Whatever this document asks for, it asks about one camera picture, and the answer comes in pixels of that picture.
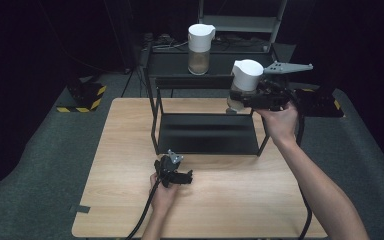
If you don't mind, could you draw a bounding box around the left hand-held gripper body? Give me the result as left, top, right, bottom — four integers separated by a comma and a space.
153, 149, 185, 189

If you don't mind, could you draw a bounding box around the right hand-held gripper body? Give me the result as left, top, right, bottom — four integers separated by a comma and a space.
255, 61, 315, 112

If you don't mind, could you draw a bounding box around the white-lidded clear jar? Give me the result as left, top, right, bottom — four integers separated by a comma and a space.
226, 58, 265, 113
187, 23, 217, 76

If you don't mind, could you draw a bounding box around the black metal two-tier rack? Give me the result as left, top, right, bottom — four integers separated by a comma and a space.
142, 42, 287, 158

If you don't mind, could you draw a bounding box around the person's left hand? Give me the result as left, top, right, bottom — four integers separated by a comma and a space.
148, 172, 182, 215

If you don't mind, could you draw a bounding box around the person's right hand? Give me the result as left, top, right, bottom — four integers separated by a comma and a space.
254, 100, 300, 148

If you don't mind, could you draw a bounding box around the black-yellow striped stand base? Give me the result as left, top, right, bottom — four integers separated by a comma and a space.
56, 81, 108, 114
294, 87, 346, 119

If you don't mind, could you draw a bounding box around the grey tape strip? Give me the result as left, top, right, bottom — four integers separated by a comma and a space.
68, 204, 91, 215

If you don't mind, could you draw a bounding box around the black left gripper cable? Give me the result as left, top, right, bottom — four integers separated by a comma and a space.
124, 178, 164, 240

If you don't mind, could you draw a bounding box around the grey metal stand frame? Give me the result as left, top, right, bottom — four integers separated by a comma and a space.
197, 0, 288, 53

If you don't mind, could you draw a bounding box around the tangle of background cables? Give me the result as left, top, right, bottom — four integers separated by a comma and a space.
152, 31, 190, 52

